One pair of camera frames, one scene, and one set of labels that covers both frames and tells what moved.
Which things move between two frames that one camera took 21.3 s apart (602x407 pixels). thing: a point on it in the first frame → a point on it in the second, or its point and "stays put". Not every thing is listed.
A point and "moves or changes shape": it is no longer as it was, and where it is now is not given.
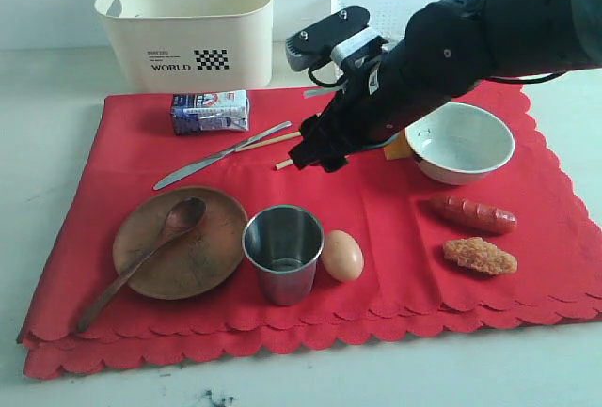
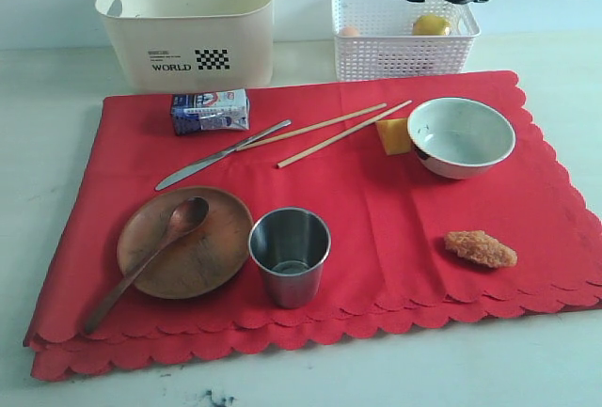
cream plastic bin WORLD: x=191 y=26 stays put
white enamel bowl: x=459 y=144 stays put
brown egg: x=342 y=256 moves or changes shape
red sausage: x=470 y=213 moves or changes shape
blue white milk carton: x=227 y=110 stays put
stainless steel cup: x=284 y=242 stays put
